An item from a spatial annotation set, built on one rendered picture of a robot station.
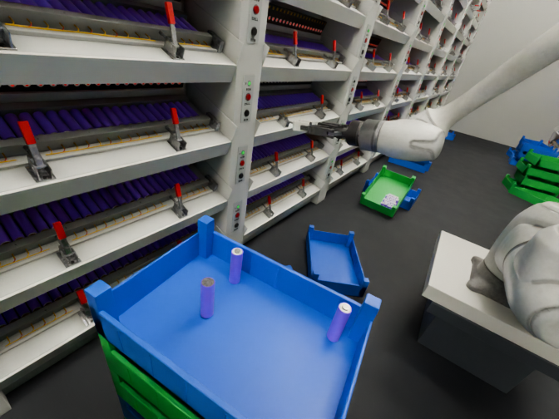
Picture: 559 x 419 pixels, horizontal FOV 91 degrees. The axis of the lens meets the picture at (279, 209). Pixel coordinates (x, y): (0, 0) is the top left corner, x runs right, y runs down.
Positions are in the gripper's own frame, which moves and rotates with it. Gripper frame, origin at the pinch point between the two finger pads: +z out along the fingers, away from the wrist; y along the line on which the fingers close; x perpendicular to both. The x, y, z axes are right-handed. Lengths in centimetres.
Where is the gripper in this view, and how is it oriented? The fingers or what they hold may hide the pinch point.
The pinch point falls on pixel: (304, 125)
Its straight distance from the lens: 96.9
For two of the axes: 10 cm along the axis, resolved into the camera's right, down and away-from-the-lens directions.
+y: 5.9, -3.5, 7.3
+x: 0.2, -9.0, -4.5
